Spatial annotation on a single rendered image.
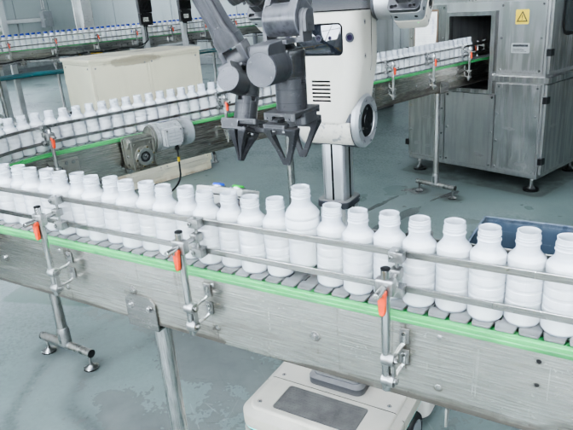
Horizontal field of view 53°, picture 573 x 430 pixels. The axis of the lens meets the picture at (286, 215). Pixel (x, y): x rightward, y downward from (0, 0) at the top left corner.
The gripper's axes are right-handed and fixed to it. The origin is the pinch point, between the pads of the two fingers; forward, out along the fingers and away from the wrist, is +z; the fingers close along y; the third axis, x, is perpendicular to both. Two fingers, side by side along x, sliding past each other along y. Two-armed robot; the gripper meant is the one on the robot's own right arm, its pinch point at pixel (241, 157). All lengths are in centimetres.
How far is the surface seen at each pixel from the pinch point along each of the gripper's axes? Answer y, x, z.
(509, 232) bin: 57, 47, 12
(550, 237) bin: 67, 47, 12
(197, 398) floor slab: -62, 74, 99
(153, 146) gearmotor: -106, 81, -5
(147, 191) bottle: -12.7, -17.8, 10.4
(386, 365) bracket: 49, -20, 35
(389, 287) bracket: 50, -25, 21
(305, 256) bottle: 29.2, -16.6, 19.1
